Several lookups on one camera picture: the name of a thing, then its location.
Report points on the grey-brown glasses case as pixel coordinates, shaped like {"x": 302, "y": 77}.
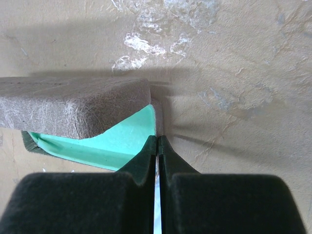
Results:
{"x": 101, "y": 122}

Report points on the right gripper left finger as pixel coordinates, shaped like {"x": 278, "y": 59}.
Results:
{"x": 87, "y": 203}

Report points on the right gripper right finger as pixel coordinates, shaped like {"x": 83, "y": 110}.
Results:
{"x": 195, "y": 203}

